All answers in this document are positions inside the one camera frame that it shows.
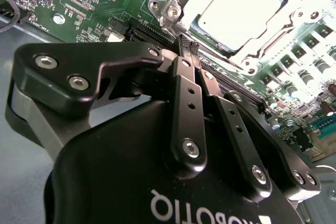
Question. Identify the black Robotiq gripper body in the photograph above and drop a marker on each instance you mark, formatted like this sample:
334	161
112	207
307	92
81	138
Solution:
118	169

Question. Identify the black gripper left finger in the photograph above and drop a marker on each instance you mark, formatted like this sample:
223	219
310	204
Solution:
65	58

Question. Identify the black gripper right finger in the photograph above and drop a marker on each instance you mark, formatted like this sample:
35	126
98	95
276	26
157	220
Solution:
246	153

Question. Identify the metal socket cover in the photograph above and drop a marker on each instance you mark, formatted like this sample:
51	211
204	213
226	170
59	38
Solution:
267	30

